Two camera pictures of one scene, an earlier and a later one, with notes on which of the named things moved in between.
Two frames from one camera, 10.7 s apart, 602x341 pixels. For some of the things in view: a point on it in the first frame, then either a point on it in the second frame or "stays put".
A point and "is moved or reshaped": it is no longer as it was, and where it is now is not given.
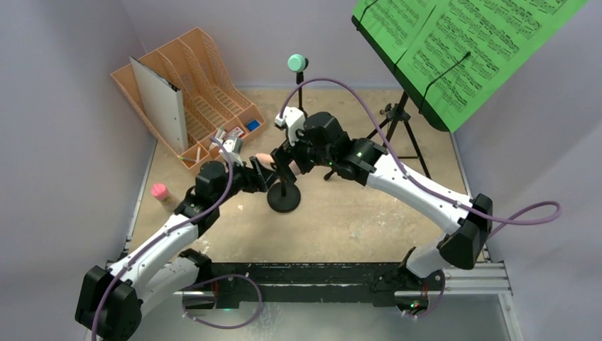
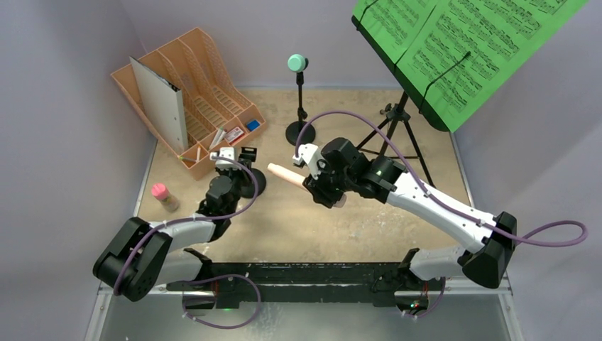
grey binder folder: [164, 106] stays put
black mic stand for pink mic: [284, 196] is moved or reshaped
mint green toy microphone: [297, 62] stays put
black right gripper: [289, 158] -> [318, 187]
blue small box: [253, 125] stays put
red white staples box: [237, 132] stays put
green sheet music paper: [456, 52] stays put
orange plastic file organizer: [215, 110] stays put
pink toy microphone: [265, 160] -> [296, 180]
